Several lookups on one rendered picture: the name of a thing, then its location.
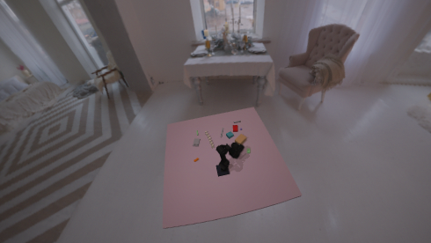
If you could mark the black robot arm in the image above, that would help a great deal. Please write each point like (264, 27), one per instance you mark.
(235, 153)

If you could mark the teal block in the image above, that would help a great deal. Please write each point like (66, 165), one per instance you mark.
(229, 135)

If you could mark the large brown cube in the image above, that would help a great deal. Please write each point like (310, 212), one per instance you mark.
(241, 139)

